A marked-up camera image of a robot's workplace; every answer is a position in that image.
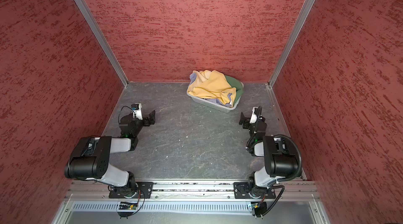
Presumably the aluminium front rail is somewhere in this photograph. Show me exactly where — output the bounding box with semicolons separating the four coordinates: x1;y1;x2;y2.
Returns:
63;179;322;202

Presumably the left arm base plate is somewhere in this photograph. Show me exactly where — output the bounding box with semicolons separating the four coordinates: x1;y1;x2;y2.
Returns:
109;182;154;200

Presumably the small circuit board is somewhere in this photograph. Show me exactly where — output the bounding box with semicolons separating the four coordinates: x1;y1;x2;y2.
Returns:
248;202;267;212
118;202;139;211

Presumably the right small circuit board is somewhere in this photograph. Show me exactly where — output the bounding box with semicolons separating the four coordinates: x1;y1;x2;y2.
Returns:
248;202;267;212

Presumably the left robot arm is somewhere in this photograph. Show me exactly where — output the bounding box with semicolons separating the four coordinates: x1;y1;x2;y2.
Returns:
64;109;156;198

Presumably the right corner aluminium post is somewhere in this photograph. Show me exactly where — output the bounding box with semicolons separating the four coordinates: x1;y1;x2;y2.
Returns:
268;0;316;89

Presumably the white plastic basket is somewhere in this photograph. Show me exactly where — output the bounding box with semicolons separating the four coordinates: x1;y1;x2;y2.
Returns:
187;93;242;113

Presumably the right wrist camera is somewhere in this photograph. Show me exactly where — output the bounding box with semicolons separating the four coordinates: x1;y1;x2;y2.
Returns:
249;106;262;124

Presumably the yellow skirt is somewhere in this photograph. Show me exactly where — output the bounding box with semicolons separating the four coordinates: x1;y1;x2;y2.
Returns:
187;69;237;108

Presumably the corner aluminium post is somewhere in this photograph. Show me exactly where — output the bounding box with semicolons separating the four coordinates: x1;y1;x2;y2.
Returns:
74;0;129;88
268;0;316;89

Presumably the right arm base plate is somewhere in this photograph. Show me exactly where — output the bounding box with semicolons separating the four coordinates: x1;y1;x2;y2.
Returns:
233;182;276;200

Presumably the left small circuit board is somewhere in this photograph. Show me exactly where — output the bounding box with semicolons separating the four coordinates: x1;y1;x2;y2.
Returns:
118;202;139;211

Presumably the lavender skirt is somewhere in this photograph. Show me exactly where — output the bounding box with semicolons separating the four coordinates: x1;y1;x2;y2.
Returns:
188;72;234;108

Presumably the green skirt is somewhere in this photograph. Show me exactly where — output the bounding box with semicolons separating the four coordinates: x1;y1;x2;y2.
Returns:
225;75;244;105

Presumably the left corner aluminium post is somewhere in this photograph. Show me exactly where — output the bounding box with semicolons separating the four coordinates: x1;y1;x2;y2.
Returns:
74;0;129;88

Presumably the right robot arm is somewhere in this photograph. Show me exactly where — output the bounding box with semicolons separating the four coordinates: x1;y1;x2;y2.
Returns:
236;108;302;199

